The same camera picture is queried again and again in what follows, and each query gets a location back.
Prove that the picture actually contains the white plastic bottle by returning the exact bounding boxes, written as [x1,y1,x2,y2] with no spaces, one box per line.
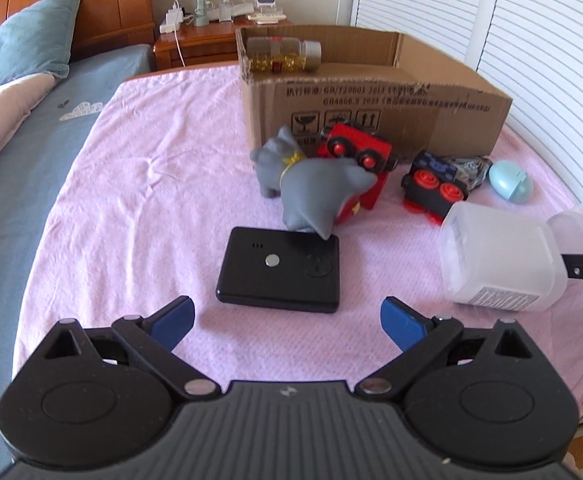
[437,202,583,311]

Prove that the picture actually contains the brown cardboard box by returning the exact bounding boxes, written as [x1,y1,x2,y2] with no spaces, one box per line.
[234,25,515,157]

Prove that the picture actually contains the pink blanket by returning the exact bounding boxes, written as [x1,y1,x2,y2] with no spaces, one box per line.
[14,62,583,406]

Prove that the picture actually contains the wooden nightstand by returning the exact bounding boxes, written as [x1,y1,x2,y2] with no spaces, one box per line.
[152,15,297,72]

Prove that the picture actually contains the black electronic device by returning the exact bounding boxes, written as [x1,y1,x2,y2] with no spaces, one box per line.
[215,226,341,314]

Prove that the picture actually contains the light blue egg-shaped case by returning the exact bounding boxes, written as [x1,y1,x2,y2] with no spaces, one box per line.
[489,160,535,205]

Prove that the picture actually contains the red toy train car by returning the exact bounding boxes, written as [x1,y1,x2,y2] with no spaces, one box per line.
[316,121,397,226]

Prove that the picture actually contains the blue floral bedsheet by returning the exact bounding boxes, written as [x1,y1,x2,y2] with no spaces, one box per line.
[0,42,154,480]

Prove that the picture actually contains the grey cat toy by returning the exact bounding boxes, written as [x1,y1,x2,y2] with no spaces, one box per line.
[250,126,378,240]

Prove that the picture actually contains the dark correction tape dispenser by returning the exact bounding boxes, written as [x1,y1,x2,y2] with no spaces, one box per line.
[446,156,495,191]

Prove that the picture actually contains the clear jar with yellow capsules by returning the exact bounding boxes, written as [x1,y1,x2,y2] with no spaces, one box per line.
[246,36,322,75]

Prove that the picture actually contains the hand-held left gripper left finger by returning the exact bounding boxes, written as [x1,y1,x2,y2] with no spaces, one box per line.
[44,296,222,403]

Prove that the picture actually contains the wooden headboard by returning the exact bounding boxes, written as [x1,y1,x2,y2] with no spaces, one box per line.
[0,0,154,61]

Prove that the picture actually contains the white power strip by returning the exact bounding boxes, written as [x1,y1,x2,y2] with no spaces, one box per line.
[158,2,192,33]

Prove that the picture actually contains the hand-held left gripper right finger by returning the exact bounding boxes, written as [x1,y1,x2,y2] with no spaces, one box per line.
[354,296,535,403]

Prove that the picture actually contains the black toy train car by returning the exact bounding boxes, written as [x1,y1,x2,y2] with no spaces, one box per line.
[400,149,472,225]

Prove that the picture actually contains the blue pillow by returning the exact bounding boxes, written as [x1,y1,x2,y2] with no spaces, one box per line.
[0,0,83,98]

